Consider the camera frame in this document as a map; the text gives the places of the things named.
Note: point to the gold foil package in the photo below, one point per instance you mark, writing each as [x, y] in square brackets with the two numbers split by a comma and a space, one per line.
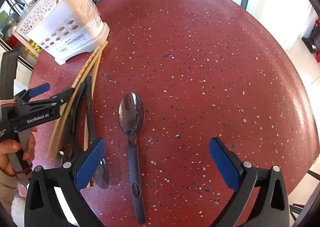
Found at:
[34, 45]

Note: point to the black handled utensil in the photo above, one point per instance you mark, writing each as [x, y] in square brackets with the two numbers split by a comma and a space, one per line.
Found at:
[70, 144]

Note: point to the white plastic utensil holder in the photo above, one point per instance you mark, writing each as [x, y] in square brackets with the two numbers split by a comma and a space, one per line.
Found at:
[71, 28]

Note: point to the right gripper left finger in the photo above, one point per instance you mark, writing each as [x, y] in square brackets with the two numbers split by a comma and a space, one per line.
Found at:
[42, 206]

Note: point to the person's left hand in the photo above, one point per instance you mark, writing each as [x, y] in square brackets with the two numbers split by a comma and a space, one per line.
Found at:
[9, 160]

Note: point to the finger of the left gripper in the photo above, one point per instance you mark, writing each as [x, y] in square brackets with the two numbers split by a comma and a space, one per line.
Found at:
[58, 100]
[26, 95]

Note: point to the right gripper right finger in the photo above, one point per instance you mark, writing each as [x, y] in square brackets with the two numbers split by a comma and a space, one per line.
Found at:
[271, 207]

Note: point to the black handled metal spoon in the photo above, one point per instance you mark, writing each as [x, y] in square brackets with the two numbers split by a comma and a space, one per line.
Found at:
[131, 120]

